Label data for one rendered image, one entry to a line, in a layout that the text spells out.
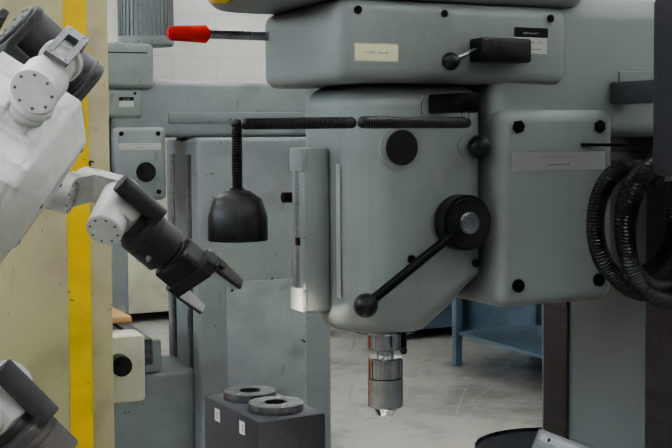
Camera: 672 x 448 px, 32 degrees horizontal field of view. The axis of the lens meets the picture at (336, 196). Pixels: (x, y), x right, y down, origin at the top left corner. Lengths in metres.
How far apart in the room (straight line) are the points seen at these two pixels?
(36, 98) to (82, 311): 1.63
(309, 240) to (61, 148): 0.43
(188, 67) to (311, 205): 9.50
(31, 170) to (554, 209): 0.71
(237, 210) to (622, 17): 0.60
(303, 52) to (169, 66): 9.44
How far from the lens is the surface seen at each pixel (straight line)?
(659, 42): 1.42
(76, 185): 2.11
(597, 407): 1.82
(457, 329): 7.98
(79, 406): 3.25
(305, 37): 1.48
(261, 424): 1.86
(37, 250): 3.17
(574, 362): 1.86
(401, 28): 1.44
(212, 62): 11.05
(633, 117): 1.65
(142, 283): 9.98
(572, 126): 1.57
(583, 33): 1.60
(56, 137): 1.72
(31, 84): 1.63
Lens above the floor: 1.57
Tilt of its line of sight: 3 degrees down
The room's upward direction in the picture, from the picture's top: straight up
